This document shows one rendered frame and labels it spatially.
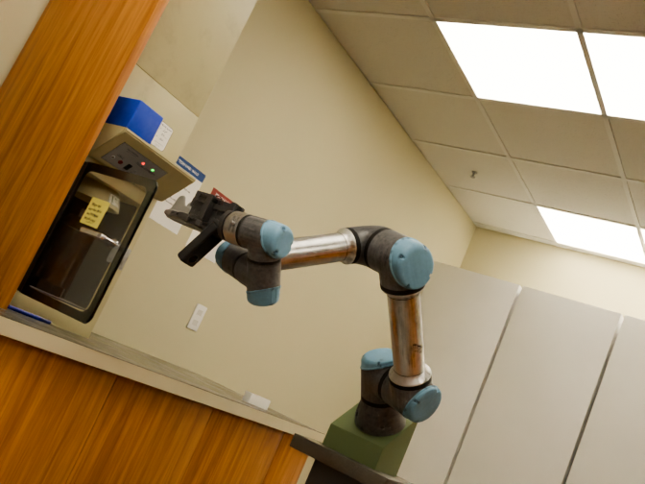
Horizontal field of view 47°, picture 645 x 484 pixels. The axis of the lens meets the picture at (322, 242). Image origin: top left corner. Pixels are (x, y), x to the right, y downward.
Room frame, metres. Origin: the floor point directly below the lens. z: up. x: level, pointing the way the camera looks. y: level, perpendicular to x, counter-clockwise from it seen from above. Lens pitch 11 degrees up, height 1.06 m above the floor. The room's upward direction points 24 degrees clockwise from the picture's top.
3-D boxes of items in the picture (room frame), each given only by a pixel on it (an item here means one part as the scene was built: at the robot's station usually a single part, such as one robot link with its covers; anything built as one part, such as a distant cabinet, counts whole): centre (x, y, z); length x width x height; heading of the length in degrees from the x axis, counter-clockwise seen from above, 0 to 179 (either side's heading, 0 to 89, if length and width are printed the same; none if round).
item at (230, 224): (1.64, 0.18, 1.33); 0.08 x 0.05 x 0.08; 145
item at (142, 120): (2.05, 0.63, 1.56); 0.10 x 0.10 x 0.09; 55
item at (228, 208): (1.68, 0.25, 1.33); 0.12 x 0.08 x 0.09; 55
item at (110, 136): (2.14, 0.57, 1.46); 0.32 x 0.12 x 0.10; 145
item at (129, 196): (1.95, 0.57, 1.19); 0.30 x 0.01 x 0.40; 55
